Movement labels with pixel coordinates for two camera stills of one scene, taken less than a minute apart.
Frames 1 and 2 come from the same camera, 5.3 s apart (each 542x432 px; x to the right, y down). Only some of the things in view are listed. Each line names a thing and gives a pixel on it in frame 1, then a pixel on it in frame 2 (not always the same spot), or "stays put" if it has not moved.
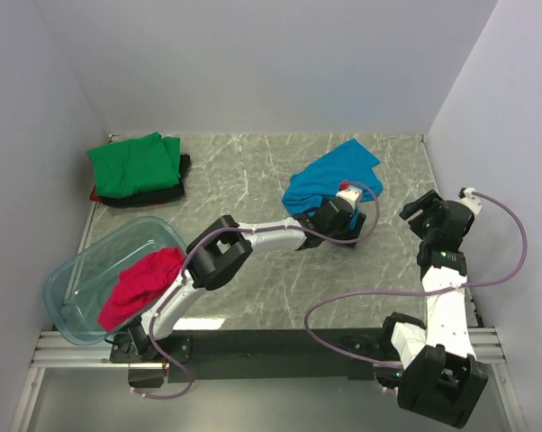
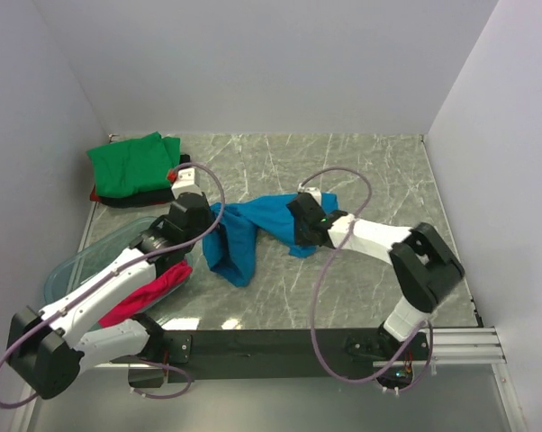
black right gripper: x=429 y=202 to x=301 y=239
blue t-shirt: x=350 y=165 to x=230 y=250
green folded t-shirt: x=146 y=163 stays put
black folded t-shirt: x=160 y=196 stays put
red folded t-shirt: x=93 y=196 stays put
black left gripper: x=348 y=234 to x=210 y=222
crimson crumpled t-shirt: x=140 y=285 stays put
